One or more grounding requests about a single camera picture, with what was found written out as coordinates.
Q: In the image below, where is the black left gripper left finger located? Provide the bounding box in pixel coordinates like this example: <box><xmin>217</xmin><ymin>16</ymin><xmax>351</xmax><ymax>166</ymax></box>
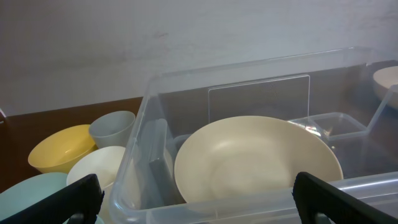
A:
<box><xmin>0</xmin><ymin>174</ymin><xmax>105</xmax><ymax>224</ymax></box>

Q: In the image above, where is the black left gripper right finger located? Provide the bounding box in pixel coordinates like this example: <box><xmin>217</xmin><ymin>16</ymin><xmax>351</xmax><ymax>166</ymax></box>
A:
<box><xmin>292</xmin><ymin>172</ymin><xmax>397</xmax><ymax>224</ymax></box>

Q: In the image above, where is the yellow bowl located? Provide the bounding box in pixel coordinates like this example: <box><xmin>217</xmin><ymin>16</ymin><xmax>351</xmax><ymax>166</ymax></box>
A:
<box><xmin>27</xmin><ymin>124</ymin><xmax>97</xmax><ymax>174</ymax></box>

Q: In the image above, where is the light green bowl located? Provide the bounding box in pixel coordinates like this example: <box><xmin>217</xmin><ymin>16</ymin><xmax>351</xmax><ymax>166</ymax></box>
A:
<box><xmin>0</xmin><ymin>172</ymin><xmax>105</xmax><ymax>224</ymax></box>

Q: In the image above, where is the clear plastic storage container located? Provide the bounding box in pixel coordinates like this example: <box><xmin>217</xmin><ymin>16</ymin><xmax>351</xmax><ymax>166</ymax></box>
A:
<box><xmin>109</xmin><ymin>47</ymin><xmax>397</xmax><ymax>224</ymax></box>

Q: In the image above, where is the cream cup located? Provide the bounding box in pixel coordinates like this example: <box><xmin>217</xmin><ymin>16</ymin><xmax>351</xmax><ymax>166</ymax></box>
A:
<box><xmin>67</xmin><ymin>146</ymin><xmax>126</xmax><ymax>224</ymax></box>

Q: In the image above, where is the grey cup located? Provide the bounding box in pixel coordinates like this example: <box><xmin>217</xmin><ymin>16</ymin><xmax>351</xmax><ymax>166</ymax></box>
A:
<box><xmin>89</xmin><ymin>111</ymin><xmax>136</xmax><ymax>148</ymax></box>

